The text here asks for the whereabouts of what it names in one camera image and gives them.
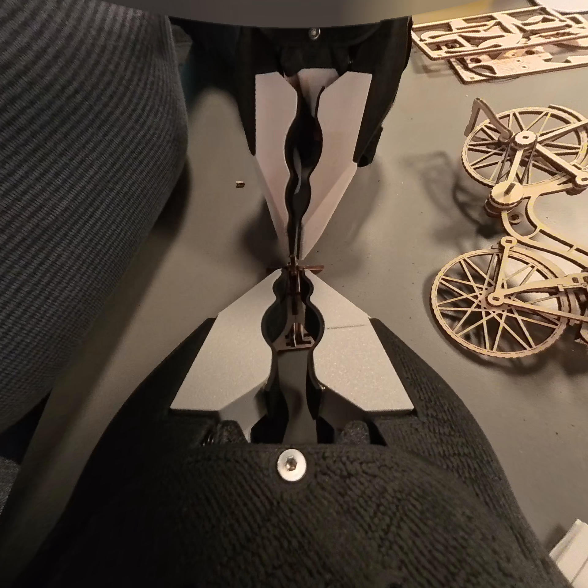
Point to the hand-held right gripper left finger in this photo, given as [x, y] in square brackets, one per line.
[220, 367]

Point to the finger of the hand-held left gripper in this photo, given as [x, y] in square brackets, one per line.
[271, 128]
[344, 128]

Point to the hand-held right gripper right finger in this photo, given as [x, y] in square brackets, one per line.
[363, 367]

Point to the small wooden model stand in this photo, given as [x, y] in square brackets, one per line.
[294, 343]

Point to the wooden bicycle model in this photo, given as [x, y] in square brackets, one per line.
[507, 195]

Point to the white plate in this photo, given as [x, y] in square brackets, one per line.
[565, 3]

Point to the white instruction booklet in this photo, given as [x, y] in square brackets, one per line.
[574, 551]

